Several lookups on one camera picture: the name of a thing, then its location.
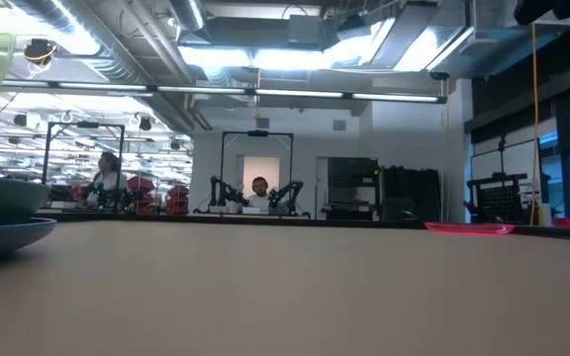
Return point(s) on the teal plastic plate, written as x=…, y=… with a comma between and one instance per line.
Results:
x=3, y=200

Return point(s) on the black background robot arm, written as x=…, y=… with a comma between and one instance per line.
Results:
x=223, y=193
x=287, y=194

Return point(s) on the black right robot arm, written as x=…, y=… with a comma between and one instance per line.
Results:
x=562, y=10

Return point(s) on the person wearing headphones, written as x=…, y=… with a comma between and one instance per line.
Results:
x=261, y=198

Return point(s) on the black shelf cabinet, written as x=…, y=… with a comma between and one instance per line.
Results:
x=353, y=188

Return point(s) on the long ceiling light strip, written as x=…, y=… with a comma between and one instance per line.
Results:
x=290, y=93

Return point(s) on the red storage bins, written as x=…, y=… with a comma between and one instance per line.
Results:
x=178, y=198

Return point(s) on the black closed cabinet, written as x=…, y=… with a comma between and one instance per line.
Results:
x=411, y=194

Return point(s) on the person beside red bins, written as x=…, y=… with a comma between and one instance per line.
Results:
x=107, y=180

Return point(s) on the transparent red plastic plate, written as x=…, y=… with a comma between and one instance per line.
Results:
x=468, y=228

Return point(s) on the black pegboard rig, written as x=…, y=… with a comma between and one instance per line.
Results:
x=500, y=200

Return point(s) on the blue plastic plate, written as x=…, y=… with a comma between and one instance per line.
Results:
x=13, y=237

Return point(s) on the small black metal frame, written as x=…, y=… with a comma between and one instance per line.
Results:
x=257, y=133

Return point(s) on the large black metal frame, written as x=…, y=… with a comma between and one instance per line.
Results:
x=122, y=148

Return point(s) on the silver ventilation duct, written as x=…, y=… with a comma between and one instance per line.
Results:
x=188, y=12

